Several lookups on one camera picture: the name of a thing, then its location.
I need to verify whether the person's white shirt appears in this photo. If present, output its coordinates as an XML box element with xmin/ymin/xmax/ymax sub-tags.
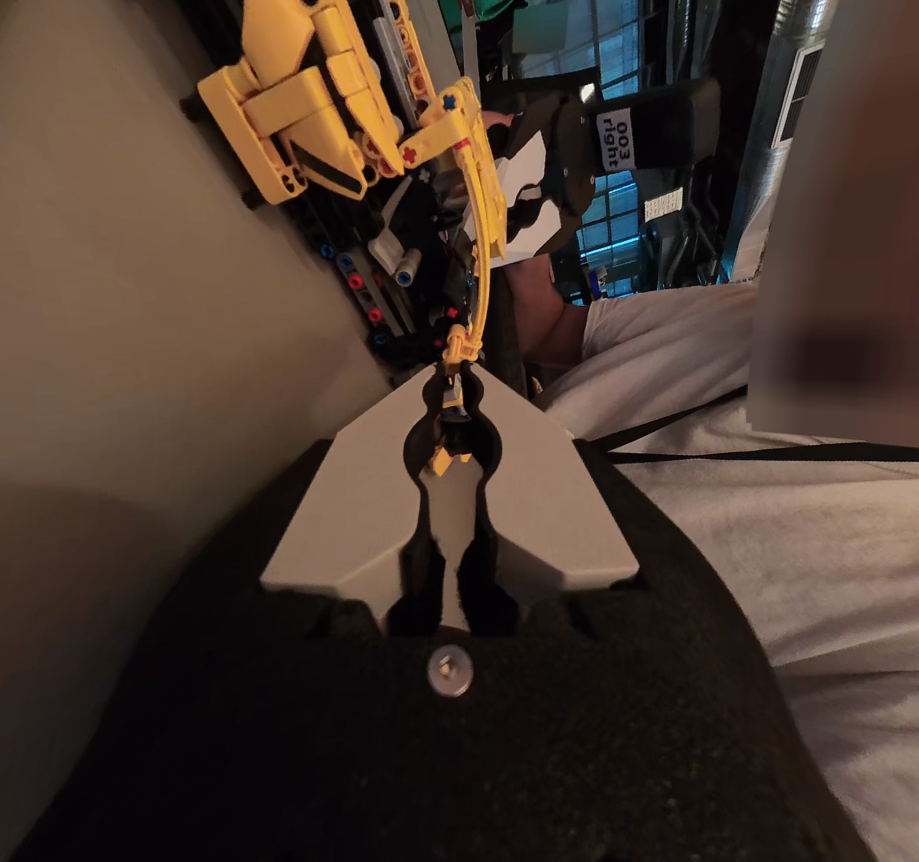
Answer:
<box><xmin>538</xmin><ymin>280</ymin><xmax>919</xmax><ymax>862</ymax></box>

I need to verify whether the white vent grille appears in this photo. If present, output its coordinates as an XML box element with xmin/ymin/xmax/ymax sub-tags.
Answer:
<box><xmin>772</xmin><ymin>43</ymin><xmax>825</xmax><ymax>148</ymax></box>

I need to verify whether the black shoulder strap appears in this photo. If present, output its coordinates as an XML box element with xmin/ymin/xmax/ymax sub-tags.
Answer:
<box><xmin>606</xmin><ymin>384</ymin><xmax>919</xmax><ymax>465</ymax></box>

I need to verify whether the person's right forearm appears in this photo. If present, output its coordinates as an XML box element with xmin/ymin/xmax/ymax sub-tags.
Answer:
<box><xmin>506</xmin><ymin>257</ymin><xmax>598</xmax><ymax>369</ymax></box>

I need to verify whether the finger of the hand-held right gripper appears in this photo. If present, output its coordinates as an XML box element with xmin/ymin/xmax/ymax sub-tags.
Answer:
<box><xmin>503</xmin><ymin>197</ymin><xmax>568</xmax><ymax>260</ymax></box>
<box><xmin>497</xmin><ymin>131</ymin><xmax>549</xmax><ymax>193</ymax></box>

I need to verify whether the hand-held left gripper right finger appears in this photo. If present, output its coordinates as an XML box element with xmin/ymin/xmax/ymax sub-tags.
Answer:
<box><xmin>458</xmin><ymin>365</ymin><xmax>640</xmax><ymax>635</ymax></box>

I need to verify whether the grey desk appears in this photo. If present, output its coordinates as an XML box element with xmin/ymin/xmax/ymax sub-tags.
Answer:
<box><xmin>0</xmin><ymin>0</ymin><xmax>481</xmax><ymax>813</ymax></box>

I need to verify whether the yellow toy brick car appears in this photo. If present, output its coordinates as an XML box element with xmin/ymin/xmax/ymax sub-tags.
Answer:
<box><xmin>179</xmin><ymin>0</ymin><xmax>511</xmax><ymax>478</ymax></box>

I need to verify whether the silver ventilation duct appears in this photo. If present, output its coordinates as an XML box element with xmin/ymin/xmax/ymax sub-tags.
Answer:
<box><xmin>728</xmin><ymin>0</ymin><xmax>848</xmax><ymax>283</ymax></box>

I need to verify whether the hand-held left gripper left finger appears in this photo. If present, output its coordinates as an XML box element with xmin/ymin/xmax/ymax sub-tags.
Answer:
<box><xmin>260</xmin><ymin>365</ymin><xmax>442</xmax><ymax>635</ymax></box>

